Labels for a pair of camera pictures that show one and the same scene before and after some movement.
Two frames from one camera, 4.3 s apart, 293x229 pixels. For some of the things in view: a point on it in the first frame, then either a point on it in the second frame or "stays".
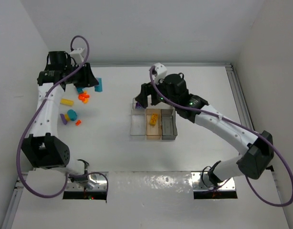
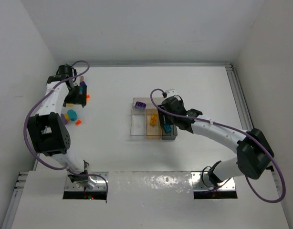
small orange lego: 78,122 stays
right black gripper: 151,90 to 168,119
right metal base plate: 201,182 stays
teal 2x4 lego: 99,88 to 169,128
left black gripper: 82,75 to 78,96
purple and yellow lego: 65,118 stays
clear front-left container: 138,125 stays
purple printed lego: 138,106 stays
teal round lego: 72,115 stays
